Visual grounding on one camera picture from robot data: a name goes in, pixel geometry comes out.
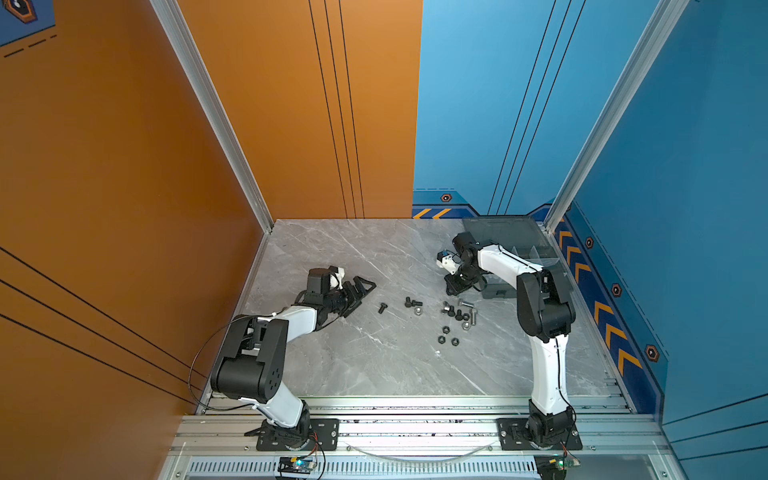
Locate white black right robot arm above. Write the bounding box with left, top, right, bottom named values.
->
left=436, top=232, right=583, bottom=450

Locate aluminium left corner post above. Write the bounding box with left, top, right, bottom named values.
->
left=150, top=0, right=274, bottom=235

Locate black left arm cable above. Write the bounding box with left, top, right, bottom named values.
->
left=187, top=317, right=283, bottom=414

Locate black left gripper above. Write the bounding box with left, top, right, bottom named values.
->
left=323, top=277, right=375, bottom=317

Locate right green circuit board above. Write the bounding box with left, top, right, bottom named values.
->
left=534, top=456, right=581, bottom=480

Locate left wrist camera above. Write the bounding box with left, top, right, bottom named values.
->
left=328, top=265, right=345, bottom=289

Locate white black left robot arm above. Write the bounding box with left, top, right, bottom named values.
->
left=209, top=266, right=376, bottom=449

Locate left green circuit board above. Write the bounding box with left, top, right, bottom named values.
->
left=277, top=457, right=317, bottom=477

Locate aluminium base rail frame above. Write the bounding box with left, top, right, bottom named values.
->
left=160, top=388, right=684, bottom=479

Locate aluminium corner post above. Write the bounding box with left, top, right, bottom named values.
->
left=542, top=0, right=689, bottom=234
left=150, top=0, right=274, bottom=235

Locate green circuit board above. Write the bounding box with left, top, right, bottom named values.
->
left=277, top=457, right=317, bottom=477
left=534, top=456, right=581, bottom=480

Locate aluminium right corner post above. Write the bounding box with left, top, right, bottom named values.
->
left=542, top=0, right=689, bottom=234

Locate grey compartment organizer box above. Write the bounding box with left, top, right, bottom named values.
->
left=463, top=216, right=566, bottom=275

